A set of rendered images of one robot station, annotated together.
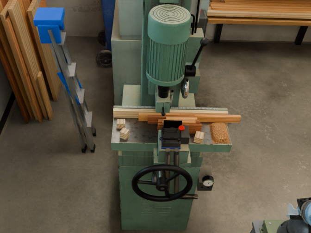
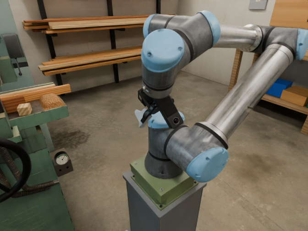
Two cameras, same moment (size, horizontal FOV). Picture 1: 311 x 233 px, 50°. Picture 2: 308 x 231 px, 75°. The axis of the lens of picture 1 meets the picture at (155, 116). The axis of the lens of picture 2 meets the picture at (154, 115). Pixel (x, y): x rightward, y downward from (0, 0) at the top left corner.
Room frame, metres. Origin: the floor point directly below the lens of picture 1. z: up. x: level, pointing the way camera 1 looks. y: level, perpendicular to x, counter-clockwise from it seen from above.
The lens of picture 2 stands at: (0.18, -0.28, 1.32)
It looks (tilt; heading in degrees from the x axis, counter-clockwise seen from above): 29 degrees down; 327
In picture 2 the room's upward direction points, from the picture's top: straight up
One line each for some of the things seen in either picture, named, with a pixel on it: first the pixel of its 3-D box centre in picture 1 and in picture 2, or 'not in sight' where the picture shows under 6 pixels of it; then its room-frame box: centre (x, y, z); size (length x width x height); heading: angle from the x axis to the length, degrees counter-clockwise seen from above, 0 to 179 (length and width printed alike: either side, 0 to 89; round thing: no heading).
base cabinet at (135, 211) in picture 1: (155, 164); (13, 184); (1.37, -0.02, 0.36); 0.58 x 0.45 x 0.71; 4
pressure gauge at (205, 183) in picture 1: (207, 181); (61, 158); (1.06, -0.30, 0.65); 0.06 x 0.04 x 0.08; 94
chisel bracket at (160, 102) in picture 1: (163, 99); not in sight; (1.27, -0.03, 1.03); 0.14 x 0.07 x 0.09; 4
